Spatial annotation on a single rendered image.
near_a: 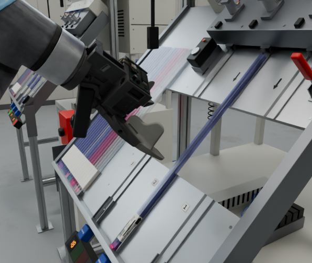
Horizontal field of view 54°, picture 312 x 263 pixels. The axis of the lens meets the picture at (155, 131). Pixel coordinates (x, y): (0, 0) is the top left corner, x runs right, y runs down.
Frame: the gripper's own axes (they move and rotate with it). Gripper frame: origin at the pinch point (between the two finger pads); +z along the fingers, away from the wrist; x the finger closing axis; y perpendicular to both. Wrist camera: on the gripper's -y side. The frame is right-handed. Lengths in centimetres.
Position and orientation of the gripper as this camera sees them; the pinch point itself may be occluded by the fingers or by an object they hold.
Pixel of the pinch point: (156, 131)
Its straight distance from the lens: 58.0
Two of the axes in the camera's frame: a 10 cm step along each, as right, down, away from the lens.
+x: -1.2, -7.1, 7.0
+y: 7.1, -5.5, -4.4
